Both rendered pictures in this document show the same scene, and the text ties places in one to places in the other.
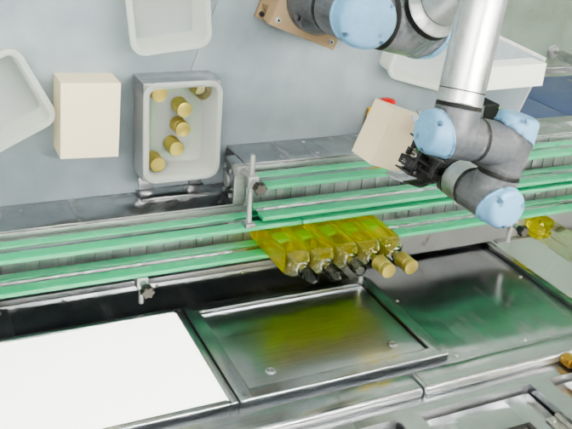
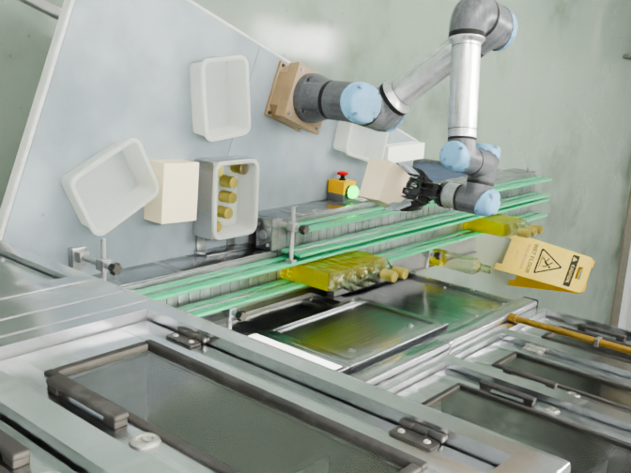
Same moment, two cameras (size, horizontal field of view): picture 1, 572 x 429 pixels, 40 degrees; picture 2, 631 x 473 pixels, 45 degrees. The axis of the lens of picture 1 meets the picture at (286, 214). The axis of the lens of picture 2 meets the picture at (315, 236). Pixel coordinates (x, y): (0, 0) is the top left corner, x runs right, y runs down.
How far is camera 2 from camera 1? 0.98 m
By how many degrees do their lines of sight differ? 24
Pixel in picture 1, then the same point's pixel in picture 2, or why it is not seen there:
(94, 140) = (182, 208)
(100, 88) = (187, 166)
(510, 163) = (490, 174)
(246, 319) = (306, 329)
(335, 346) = (377, 332)
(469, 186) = (465, 193)
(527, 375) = (496, 329)
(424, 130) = (450, 154)
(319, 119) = (301, 190)
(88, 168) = (165, 236)
